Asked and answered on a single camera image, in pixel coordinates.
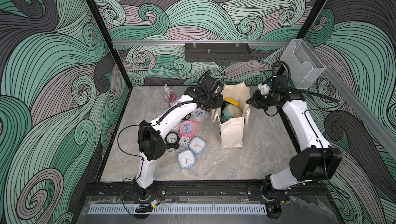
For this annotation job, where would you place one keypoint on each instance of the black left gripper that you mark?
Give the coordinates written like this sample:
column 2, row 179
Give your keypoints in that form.
column 218, row 103

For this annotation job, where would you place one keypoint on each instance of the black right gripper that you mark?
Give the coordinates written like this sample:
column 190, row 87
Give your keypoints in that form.
column 254, row 100

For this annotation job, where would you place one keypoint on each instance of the green round alarm clock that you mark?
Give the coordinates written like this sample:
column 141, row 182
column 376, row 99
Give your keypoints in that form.
column 231, row 111

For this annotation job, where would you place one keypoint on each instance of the black twin-bell alarm clock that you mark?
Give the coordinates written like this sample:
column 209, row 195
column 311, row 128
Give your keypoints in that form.
column 172, row 141

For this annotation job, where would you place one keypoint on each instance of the yellow rectangular alarm clock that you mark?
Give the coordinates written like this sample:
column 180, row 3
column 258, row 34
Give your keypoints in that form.
column 232, row 101

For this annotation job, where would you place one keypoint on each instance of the blue round alarm clock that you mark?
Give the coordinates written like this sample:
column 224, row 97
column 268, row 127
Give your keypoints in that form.
column 223, row 119

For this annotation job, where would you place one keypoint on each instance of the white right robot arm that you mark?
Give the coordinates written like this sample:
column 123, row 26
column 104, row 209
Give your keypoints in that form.
column 317, row 159

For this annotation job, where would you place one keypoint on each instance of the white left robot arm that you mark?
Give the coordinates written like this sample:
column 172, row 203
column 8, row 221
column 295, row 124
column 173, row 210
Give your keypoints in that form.
column 152, row 135

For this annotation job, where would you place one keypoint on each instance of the small white round clock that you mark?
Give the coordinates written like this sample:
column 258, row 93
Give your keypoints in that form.
column 199, row 115

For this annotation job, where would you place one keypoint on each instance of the pink twin-bell alarm clock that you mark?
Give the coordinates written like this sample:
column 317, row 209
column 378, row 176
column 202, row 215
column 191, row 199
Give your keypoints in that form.
column 188, row 129

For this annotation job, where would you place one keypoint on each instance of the small pink square clock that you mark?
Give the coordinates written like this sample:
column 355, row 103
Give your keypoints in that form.
column 184, row 141

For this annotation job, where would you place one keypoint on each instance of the light blue square clock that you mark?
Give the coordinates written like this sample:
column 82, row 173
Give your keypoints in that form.
column 197, row 145

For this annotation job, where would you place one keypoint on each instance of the blue square alarm clock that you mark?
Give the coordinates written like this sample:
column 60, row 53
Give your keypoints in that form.
column 186, row 159

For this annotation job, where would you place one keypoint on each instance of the white bunny figurine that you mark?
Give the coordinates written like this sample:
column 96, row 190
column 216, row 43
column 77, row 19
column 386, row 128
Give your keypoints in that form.
column 168, row 91

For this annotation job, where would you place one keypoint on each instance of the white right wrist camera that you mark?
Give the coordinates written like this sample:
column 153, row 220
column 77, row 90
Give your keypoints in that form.
column 264, row 89

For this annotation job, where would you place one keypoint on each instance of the black perforated wall shelf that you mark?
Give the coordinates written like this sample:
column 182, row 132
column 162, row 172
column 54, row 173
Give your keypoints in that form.
column 218, row 53

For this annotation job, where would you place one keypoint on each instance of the aluminium back rail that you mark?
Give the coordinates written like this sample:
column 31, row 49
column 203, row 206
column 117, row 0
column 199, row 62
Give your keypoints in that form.
column 156, row 42

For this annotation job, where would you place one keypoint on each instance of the aluminium rail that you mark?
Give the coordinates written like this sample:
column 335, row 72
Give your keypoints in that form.
column 367, row 87
column 156, row 42

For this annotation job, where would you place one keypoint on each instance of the clear plastic wall holder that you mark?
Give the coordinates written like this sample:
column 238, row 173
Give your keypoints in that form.
column 304, row 62

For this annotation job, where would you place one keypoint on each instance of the aluminium right rail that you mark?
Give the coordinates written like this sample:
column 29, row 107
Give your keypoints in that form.
column 367, row 87

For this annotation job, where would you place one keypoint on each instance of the white slotted cable duct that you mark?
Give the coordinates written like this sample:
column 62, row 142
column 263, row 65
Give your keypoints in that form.
column 195, row 209

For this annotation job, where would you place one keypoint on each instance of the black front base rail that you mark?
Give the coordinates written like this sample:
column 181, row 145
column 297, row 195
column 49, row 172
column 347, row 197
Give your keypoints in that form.
column 253, row 190

